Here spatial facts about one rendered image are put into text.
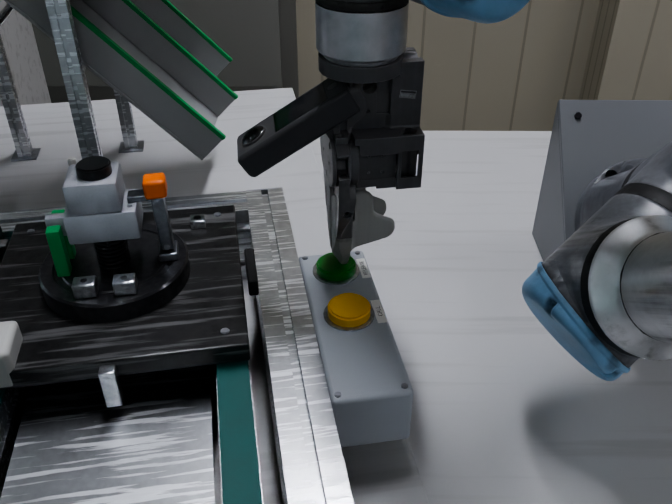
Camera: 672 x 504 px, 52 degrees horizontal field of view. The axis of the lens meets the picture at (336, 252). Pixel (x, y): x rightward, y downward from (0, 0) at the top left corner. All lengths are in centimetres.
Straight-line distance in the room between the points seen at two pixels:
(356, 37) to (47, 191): 68
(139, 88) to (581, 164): 52
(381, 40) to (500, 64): 268
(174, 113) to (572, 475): 57
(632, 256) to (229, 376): 34
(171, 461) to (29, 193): 63
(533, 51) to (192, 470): 284
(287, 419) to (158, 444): 12
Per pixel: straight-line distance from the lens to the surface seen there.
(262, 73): 314
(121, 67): 84
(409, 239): 93
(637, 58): 316
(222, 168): 112
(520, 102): 332
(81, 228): 66
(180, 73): 96
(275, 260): 73
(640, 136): 90
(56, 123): 136
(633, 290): 55
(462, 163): 114
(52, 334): 66
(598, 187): 82
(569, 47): 329
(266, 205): 83
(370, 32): 55
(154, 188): 64
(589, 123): 89
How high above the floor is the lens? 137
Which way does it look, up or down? 35 degrees down
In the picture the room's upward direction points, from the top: straight up
